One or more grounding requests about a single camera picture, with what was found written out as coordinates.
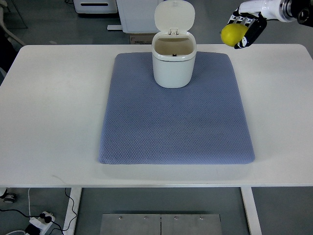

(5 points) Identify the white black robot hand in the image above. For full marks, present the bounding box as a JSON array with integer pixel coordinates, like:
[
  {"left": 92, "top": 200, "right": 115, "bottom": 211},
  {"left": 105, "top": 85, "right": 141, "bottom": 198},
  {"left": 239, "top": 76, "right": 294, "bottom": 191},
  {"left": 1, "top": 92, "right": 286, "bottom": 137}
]
[{"left": 228, "top": 0, "right": 285, "bottom": 49}]

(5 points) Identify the yellow lemon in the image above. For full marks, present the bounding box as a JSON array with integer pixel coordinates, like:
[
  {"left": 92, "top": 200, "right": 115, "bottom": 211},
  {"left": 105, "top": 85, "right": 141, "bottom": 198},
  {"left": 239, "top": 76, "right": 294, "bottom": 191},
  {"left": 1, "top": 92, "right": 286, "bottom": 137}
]
[{"left": 221, "top": 23, "right": 248, "bottom": 47}]

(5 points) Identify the white trash bin lid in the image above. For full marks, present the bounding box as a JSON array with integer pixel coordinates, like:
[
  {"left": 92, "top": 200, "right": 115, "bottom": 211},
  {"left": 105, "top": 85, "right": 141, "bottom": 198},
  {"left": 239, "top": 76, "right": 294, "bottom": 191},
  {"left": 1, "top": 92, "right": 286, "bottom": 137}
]
[{"left": 155, "top": 0, "right": 195, "bottom": 33}]

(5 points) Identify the white trash bin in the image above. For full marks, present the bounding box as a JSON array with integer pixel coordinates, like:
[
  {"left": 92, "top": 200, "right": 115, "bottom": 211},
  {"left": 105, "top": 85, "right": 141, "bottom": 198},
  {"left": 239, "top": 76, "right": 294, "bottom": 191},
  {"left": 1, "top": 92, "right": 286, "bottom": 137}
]
[{"left": 152, "top": 28, "right": 197, "bottom": 88}]

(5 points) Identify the white cabinet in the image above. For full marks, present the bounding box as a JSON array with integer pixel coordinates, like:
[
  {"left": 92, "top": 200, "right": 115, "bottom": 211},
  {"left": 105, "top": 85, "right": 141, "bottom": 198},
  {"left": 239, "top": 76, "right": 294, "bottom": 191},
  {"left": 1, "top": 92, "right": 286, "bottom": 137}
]
[{"left": 107, "top": 0, "right": 163, "bottom": 34}]

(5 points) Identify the blue textured mat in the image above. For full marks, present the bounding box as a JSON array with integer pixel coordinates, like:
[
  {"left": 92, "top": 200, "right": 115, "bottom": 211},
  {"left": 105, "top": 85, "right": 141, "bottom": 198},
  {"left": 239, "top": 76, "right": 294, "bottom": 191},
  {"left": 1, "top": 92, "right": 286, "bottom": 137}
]
[{"left": 98, "top": 52, "right": 255, "bottom": 165}]

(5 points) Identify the cardboard box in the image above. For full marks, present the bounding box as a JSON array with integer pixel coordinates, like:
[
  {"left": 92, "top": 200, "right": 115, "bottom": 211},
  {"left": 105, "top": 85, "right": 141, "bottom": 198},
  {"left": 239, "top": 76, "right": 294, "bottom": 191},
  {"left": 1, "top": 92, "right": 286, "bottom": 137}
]
[{"left": 129, "top": 33, "right": 155, "bottom": 45}]

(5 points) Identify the white appliance with black slot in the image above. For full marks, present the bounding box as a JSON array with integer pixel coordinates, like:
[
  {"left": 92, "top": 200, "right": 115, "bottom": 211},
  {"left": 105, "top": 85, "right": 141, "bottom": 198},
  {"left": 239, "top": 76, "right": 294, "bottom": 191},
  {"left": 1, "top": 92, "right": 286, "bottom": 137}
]
[{"left": 73, "top": 0, "right": 118, "bottom": 17}]

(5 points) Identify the white right table leg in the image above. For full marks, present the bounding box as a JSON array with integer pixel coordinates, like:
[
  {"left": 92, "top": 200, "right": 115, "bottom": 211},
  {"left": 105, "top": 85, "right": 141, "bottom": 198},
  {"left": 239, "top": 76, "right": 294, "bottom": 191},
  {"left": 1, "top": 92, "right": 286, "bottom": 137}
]
[{"left": 241, "top": 187, "right": 262, "bottom": 235}]

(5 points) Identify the white chair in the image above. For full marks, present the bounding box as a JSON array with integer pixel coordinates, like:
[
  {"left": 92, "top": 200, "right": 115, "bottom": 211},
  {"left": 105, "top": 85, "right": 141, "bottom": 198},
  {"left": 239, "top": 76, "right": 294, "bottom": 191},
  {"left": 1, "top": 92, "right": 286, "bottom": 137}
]
[{"left": 0, "top": 0, "right": 28, "bottom": 47}]

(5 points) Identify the grey metal floor plate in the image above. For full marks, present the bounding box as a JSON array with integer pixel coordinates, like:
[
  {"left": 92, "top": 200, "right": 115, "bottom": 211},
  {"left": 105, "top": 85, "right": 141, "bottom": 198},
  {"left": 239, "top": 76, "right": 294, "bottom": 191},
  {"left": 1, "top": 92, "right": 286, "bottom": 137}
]
[{"left": 100, "top": 213, "right": 222, "bottom": 235}]

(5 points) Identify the white power strip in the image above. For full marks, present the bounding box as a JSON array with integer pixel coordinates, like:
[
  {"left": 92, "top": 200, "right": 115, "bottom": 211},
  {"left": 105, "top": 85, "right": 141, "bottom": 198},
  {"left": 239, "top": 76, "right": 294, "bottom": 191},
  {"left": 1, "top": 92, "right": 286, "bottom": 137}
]
[{"left": 25, "top": 211, "right": 55, "bottom": 235}]

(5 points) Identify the caster wheel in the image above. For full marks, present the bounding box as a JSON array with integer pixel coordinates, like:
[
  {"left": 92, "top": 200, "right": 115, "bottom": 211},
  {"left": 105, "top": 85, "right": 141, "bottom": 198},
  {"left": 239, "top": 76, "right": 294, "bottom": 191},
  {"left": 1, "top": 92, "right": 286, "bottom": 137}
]
[{"left": 0, "top": 188, "right": 17, "bottom": 203}]

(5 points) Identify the white cable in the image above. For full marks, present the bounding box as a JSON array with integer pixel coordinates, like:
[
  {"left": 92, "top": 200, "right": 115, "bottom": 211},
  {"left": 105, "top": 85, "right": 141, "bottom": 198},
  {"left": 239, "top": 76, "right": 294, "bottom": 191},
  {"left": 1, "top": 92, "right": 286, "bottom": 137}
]
[{"left": 4, "top": 188, "right": 32, "bottom": 235}]

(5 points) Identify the black power cable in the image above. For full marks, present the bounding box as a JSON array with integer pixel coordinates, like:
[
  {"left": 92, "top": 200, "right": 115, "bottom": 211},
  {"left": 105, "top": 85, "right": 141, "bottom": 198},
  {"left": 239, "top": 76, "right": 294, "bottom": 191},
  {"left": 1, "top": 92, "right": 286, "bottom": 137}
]
[{"left": 0, "top": 188, "right": 78, "bottom": 235}]

